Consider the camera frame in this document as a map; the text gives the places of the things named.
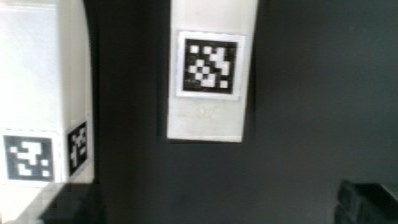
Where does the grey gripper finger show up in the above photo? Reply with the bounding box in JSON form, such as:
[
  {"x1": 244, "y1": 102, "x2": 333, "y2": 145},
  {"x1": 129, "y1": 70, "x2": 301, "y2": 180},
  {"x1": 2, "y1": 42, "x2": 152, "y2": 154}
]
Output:
[{"x1": 335, "y1": 180, "x2": 398, "y2": 224}]

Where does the white chair leg block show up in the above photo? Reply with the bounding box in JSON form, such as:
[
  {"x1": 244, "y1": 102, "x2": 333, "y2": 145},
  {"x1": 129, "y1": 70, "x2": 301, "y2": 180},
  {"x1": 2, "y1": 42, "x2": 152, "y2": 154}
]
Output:
[{"x1": 168, "y1": 0, "x2": 260, "y2": 142}]

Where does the white flat tag plate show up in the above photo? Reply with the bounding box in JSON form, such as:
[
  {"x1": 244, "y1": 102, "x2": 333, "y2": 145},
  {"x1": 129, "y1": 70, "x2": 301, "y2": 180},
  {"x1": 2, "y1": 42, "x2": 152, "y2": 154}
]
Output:
[{"x1": 0, "y1": 0, "x2": 95, "y2": 224}]

